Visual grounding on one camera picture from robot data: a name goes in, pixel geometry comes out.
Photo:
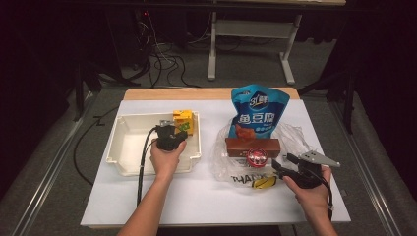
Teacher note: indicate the white plastic tray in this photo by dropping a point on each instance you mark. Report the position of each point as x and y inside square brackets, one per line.
[131, 147]

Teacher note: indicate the wooden table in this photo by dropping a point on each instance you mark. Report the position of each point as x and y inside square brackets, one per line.
[183, 94]

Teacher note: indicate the brown rectangular box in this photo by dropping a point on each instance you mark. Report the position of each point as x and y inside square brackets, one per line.
[239, 147]

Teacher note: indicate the yellow drink carton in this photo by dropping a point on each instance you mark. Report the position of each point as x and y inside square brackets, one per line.
[183, 119]

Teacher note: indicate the person's right hand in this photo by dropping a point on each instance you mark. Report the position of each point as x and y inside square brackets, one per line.
[313, 198]

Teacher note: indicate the white paper sheet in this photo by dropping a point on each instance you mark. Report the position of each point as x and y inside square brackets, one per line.
[203, 200]

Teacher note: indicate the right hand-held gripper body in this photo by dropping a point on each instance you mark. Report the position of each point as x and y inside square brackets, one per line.
[308, 177]

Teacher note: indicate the red round can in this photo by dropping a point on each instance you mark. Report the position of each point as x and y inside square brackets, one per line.
[258, 158]

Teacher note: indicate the blue snack pouch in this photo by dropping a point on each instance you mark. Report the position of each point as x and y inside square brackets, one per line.
[259, 108]

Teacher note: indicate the clear plastic shopping bag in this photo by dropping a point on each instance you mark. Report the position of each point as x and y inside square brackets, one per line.
[226, 167]

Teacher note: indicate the person's left hand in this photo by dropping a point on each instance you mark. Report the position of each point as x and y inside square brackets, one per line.
[167, 162]

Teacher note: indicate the white metal desk frame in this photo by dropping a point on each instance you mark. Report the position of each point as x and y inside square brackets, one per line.
[252, 29]

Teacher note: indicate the metal floor rail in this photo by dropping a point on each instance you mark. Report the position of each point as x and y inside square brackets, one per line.
[52, 167]
[367, 167]

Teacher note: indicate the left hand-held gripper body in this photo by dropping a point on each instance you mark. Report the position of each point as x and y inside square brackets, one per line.
[166, 139]

